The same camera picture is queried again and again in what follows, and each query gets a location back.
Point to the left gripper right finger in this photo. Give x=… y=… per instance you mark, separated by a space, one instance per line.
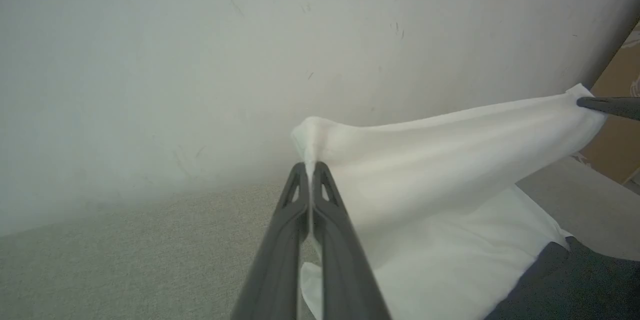
x=340 y=260

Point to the black and white shirt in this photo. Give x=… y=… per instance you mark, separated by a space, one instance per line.
x=440 y=170

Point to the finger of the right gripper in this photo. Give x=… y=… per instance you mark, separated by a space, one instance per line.
x=612 y=107

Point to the brown cardboard box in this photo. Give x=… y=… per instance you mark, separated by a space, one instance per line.
x=617 y=130

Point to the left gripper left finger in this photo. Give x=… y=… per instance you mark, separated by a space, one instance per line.
x=280 y=260

